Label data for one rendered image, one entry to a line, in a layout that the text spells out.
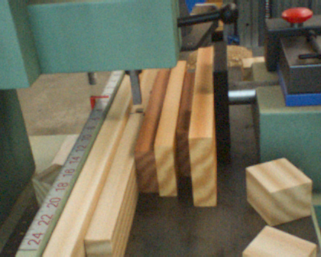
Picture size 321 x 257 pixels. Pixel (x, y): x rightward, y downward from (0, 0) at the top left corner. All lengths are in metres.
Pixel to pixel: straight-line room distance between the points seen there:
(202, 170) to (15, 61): 0.20
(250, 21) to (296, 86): 0.77
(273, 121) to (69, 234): 0.22
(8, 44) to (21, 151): 0.25
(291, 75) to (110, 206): 0.20
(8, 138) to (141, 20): 0.27
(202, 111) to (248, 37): 0.80
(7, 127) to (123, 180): 0.27
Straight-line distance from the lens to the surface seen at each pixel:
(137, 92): 0.52
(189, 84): 0.57
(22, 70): 0.47
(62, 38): 0.49
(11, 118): 0.67
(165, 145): 0.43
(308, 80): 0.48
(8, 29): 0.46
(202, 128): 0.42
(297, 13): 0.54
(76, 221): 0.37
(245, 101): 0.53
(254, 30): 1.26
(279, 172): 0.43
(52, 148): 0.80
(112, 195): 0.41
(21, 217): 0.66
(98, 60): 0.49
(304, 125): 0.48
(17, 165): 0.68
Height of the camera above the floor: 1.17
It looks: 27 degrees down
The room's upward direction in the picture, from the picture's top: 6 degrees counter-clockwise
